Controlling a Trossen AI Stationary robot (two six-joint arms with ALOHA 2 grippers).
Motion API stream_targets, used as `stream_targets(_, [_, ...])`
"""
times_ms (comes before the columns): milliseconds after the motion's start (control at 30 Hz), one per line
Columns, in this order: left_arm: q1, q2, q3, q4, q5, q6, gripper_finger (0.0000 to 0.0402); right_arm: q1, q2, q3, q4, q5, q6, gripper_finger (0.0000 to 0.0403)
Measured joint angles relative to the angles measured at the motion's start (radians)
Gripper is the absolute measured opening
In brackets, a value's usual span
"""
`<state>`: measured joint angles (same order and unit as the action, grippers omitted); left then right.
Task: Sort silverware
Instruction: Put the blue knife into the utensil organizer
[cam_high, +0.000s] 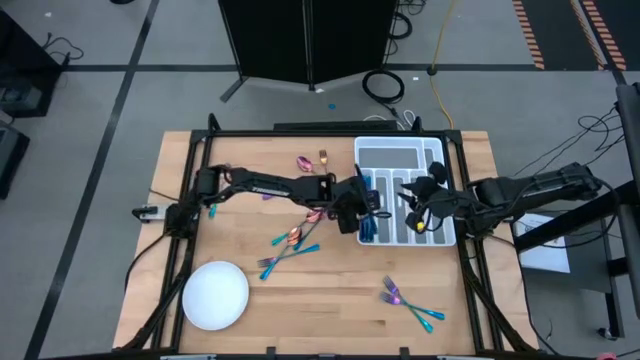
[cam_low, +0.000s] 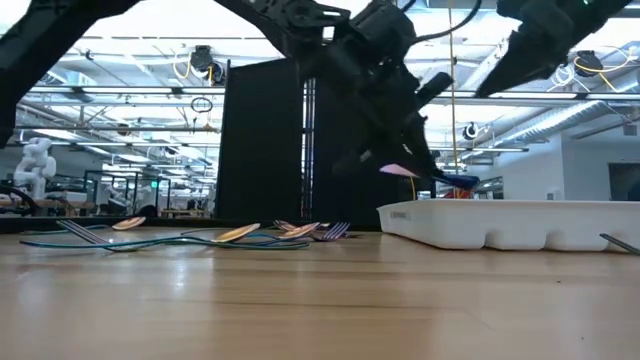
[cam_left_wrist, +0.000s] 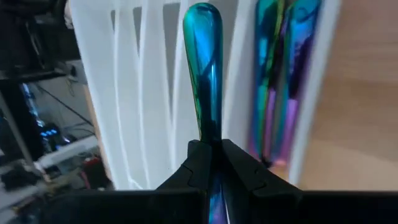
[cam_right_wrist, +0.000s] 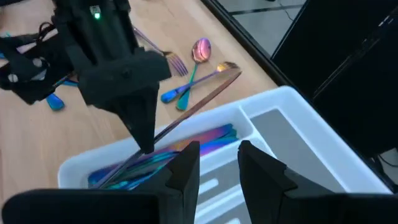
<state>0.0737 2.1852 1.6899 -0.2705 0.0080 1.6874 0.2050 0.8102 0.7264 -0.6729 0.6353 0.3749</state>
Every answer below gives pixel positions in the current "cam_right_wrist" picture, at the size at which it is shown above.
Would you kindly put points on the white plastic cutlery tray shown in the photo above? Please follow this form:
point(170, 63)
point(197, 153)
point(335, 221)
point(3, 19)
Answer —
point(295, 140)

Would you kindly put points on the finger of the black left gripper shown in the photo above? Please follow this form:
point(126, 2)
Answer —
point(140, 118)

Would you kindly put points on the black folding partition screen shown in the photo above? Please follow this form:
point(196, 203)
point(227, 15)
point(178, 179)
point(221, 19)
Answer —
point(342, 77)

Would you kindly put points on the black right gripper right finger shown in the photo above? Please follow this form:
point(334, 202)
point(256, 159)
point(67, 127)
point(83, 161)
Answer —
point(311, 208)

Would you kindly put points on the pink-bowl iridescent spoon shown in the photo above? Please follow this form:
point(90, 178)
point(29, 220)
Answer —
point(201, 49)

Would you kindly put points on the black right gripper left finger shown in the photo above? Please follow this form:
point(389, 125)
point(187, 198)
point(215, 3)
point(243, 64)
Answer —
point(93, 208)

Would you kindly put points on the iridescent rainbow table knife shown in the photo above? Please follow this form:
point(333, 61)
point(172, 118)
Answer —
point(149, 165)
point(211, 135)
point(202, 99)

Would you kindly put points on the iridescent rainbow fork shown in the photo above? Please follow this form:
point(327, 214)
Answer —
point(174, 93)

